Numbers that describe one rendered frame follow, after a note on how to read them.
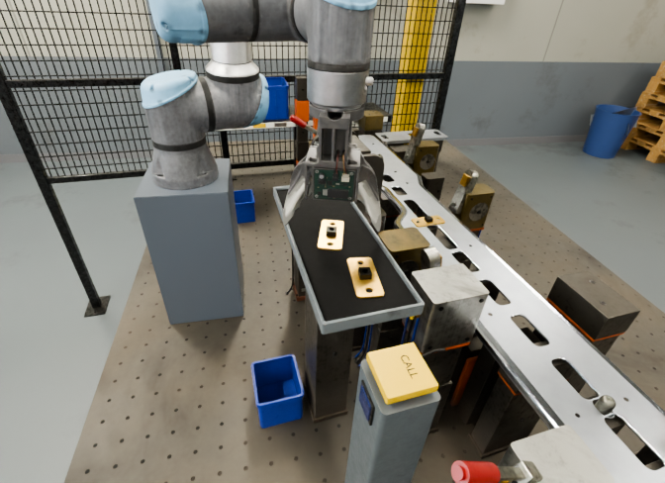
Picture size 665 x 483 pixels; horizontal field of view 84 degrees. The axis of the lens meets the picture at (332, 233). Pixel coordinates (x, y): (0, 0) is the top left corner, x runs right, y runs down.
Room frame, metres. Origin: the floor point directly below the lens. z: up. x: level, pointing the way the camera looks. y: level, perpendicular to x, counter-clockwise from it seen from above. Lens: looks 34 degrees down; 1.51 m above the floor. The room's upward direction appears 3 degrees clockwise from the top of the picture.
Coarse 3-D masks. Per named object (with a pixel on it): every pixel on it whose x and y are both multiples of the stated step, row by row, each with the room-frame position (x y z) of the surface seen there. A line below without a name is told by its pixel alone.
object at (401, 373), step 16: (368, 352) 0.28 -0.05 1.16; (384, 352) 0.28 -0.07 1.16; (400, 352) 0.28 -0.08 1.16; (416, 352) 0.28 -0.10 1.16; (384, 368) 0.25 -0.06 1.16; (400, 368) 0.26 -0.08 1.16; (416, 368) 0.26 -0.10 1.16; (384, 384) 0.24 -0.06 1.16; (400, 384) 0.24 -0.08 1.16; (416, 384) 0.24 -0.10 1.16; (432, 384) 0.24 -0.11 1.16; (400, 400) 0.22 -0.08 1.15
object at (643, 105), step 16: (656, 80) 4.37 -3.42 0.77; (640, 96) 4.44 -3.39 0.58; (656, 96) 4.33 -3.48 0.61; (640, 112) 4.38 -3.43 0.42; (656, 112) 4.21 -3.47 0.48; (640, 128) 4.26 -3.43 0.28; (656, 128) 4.15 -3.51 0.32; (624, 144) 4.35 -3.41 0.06; (640, 144) 4.17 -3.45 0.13; (656, 144) 4.10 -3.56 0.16; (656, 160) 3.93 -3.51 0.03
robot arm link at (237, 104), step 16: (224, 48) 0.84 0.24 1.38; (240, 48) 0.85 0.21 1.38; (208, 64) 0.87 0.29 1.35; (224, 64) 0.84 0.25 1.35; (240, 64) 0.85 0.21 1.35; (208, 80) 0.85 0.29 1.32; (224, 80) 0.83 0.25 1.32; (240, 80) 0.84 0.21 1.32; (256, 80) 0.87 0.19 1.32; (224, 96) 0.83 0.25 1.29; (240, 96) 0.84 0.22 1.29; (256, 96) 0.86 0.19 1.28; (224, 112) 0.82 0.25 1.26; (240, 112) 0.84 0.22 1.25; (256, 112) 0.86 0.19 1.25; (224, 128) 0.84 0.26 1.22
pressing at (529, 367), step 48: (384, 144) 1.39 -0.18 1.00; (384, 192) 0.99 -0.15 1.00; (432, 240) 0.74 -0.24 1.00; (480, 240) 0.76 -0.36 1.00; (528, 288) 0.58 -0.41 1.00; (480, 336) 0.45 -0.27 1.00; (576, 336) 0.46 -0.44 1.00; (528, 384) 0.35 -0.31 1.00; (624, 384) 0.37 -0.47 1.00; (576, 432) 0.29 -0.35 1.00; (624, 480) 0.23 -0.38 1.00
